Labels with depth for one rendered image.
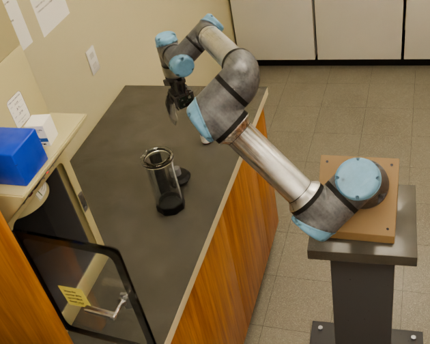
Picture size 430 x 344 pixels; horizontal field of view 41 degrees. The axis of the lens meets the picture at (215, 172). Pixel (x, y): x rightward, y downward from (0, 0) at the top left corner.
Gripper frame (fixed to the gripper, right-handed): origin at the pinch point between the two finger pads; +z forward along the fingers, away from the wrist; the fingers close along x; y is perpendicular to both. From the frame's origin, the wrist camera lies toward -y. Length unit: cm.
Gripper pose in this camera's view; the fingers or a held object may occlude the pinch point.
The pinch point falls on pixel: (183, 117)
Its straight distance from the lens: 216.5
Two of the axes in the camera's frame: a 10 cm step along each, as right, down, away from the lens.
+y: 4.4, 5.2, -7.3
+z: 1.7, 7.5, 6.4
